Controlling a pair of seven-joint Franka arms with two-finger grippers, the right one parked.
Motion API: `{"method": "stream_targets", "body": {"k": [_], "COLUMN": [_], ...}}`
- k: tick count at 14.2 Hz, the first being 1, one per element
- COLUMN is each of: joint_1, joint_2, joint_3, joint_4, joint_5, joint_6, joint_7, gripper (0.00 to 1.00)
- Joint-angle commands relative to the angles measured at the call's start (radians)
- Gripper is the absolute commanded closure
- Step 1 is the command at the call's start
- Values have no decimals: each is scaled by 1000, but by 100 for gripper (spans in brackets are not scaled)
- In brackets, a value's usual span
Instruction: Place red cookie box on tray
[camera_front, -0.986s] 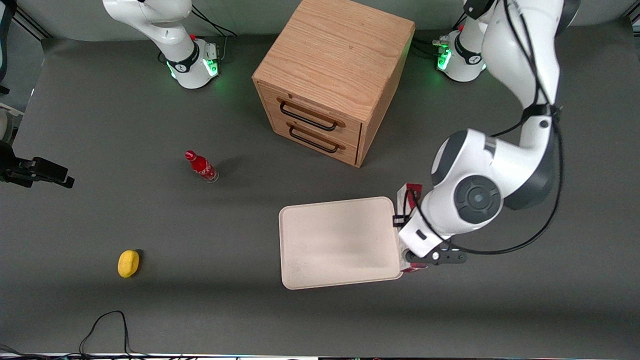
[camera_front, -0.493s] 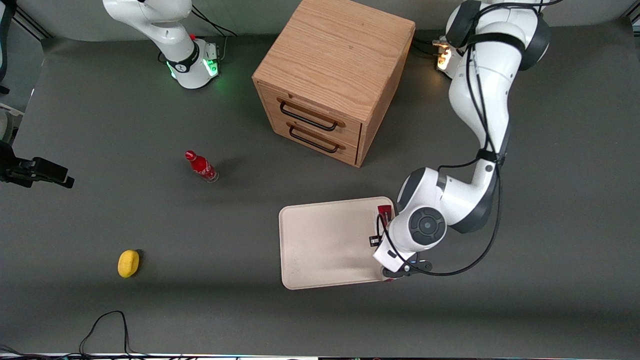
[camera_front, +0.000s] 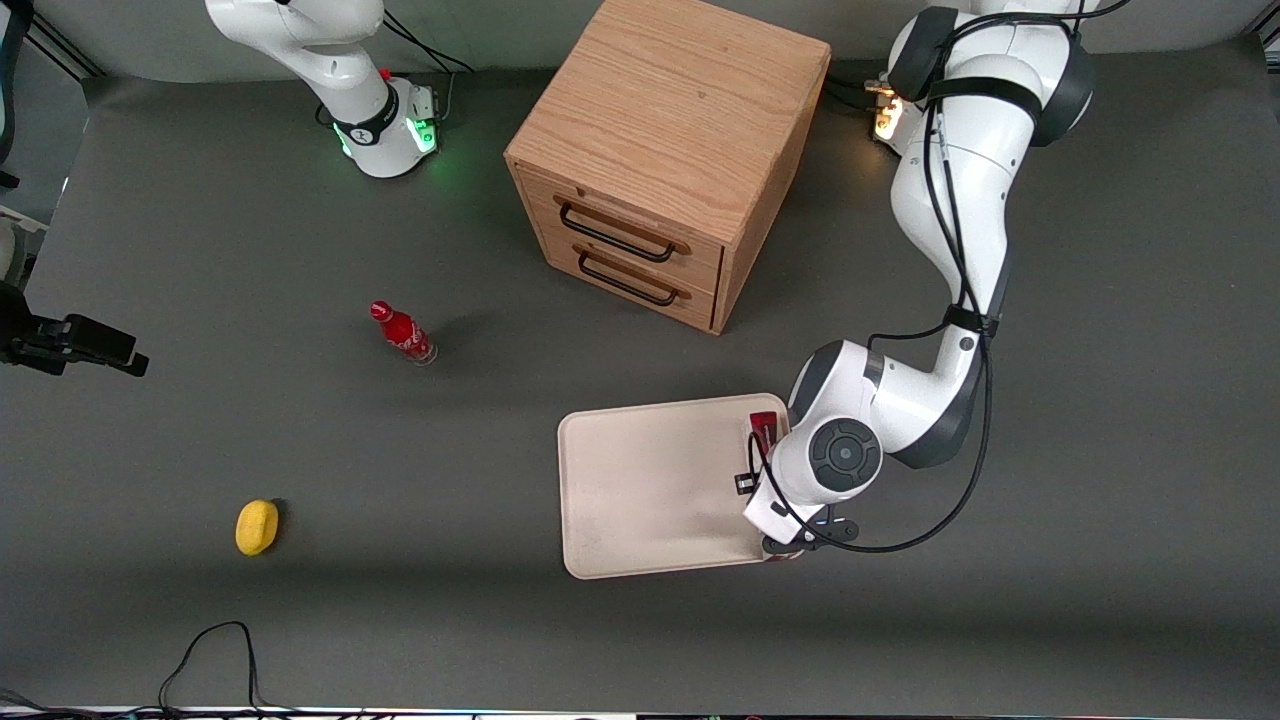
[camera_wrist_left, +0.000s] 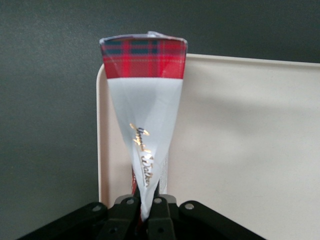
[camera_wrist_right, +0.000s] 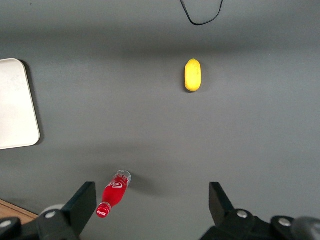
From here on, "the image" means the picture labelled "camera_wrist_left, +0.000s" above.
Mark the beige rectangular tray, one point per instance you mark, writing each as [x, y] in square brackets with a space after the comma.
[250, 130]

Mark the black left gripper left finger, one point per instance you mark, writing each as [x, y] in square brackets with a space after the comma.
[117, 220]

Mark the red tartan cookie box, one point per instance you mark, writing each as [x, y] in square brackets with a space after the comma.
[145, 100]

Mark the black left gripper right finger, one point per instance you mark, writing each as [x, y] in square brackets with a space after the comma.
[165, 220]

